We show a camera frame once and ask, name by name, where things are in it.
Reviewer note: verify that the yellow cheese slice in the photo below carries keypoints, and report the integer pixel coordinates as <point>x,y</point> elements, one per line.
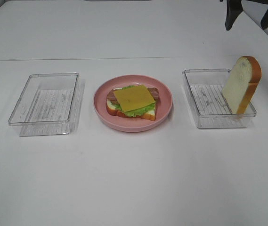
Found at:
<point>133,98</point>

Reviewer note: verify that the bacon strip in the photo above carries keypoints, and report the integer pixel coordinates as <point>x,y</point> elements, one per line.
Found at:
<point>110,96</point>

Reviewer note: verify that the bread slice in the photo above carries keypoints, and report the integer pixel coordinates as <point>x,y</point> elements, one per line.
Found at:
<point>241,84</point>
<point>148,112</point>

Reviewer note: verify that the right clear plastic tray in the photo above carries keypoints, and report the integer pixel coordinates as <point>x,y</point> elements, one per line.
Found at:
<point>203,88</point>

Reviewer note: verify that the clear plastic tray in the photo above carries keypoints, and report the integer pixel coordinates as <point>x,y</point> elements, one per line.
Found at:
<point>49,104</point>
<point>203,88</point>

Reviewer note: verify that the pink round plate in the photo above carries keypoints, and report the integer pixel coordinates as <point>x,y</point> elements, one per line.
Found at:
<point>164,106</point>

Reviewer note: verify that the left clear plastic tray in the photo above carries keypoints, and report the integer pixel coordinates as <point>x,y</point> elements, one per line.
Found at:
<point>49,104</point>

